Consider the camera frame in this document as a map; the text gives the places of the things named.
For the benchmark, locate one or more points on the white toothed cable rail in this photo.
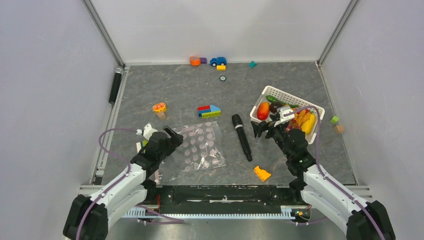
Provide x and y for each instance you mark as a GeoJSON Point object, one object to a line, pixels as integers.
{"type": "Point", "coordinates": [141, 213]}

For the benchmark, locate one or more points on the teal block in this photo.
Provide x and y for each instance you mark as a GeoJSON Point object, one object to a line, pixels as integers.
{"type": "Point", "coordinates": [252, 64]}

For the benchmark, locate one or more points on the small round disc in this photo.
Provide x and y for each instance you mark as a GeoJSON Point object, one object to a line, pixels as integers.
{"type": "Point", "coordinates": [222, 78]}

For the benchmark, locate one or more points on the tan wooden cube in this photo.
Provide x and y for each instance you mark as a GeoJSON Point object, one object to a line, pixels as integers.
{"type": "Point", "coordinates": [339, 129]}
{"type": "Point", "coordinates": [161, 115]}

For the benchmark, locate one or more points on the red grape bunch toy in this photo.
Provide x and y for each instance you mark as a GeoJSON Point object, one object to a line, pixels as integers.
{"type": "Point", "coordinates": [292, 124]}

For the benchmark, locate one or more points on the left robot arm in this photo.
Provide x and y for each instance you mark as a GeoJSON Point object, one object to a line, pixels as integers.
{"type": "Point", "coordinates": [91, 216]}

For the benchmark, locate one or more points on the tan wooden cube right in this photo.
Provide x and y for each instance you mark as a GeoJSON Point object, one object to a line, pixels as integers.
{"type": "Point", "coordinates": [339, 129]}

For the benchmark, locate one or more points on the blue toy car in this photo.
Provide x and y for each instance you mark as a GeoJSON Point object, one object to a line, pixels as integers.
{"type": "Point", "coordinates": [218, 61]}

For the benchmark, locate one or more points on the yellow corn toy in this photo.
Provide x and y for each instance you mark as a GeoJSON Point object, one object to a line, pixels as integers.
{"type": "Point", "coordinates": [308, 125]}

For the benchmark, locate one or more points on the orange yellow fruit toy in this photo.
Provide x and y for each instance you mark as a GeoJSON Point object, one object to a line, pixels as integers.
{"type": "Point", "coordinates": [301, 117]}

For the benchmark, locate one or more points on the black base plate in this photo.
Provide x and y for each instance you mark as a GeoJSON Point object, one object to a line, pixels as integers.
{"type": "Point", "coordinates": [222, 199]}

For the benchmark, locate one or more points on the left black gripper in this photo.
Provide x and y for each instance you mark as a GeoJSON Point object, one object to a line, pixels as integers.
{"type": "Point", "coordinates": [175, 141]}

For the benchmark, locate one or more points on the green cube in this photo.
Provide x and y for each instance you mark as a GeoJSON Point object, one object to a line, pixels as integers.
{"type": "Point", "coordinates": [334, 120]}

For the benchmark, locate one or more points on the citrus slice toy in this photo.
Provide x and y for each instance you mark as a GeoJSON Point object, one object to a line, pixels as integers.
{"type": "Point", "coordinates": [159, 107]}

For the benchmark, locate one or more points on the white perforated basket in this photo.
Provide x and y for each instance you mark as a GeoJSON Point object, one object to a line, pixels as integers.
{"type": "Point", "coordinates": [290, 99]}

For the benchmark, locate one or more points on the tan wooden cube left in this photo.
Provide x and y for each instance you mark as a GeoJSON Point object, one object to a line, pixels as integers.
{"type": "Point", "coordinates": [161, 115]}

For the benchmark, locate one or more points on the black microphone on table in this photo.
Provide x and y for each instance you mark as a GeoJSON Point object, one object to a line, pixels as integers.
{"type": "Point", "coordinates": [239, 128]}

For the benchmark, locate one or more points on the black microphone at wall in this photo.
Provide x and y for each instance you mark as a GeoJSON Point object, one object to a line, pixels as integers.
{"type": "Point", "coordinates": [118, 72]}

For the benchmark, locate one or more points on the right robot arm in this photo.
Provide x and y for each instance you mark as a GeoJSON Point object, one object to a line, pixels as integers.
{"type": "Point", "coordinates": [357, 218]}

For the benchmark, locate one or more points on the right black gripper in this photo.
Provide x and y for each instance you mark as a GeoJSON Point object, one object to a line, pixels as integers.
{"type": "Point", "coordinates": [258, 128]}

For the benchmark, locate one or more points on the yellow brick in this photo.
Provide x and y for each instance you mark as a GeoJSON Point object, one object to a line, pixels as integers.
{"type": "Point", "coordinates": [221, 67]}

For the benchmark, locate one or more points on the multicolour brick stack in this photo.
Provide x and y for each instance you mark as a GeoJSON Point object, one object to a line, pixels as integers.
{"type": "Point", "coordinates": [209, 111]}

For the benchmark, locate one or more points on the orange cheese wedge toy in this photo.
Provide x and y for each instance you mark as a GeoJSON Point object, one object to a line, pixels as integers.
{"type": "Point", "coordinates": [262, 174]}

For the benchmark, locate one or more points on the clear polka dot zip bag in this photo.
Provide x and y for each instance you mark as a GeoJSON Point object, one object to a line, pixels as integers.
{"type": "Point", "coordinates": [201, 152]}

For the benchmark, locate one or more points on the orange red mango toy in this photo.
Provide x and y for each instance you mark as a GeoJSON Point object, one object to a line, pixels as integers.
{"type": "Point", "coordinates": [263, 111]}

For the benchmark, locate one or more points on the dark mangosteen toy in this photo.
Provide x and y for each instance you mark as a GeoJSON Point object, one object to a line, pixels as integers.
{"type": "Point", "coordinates": [274, 106]}

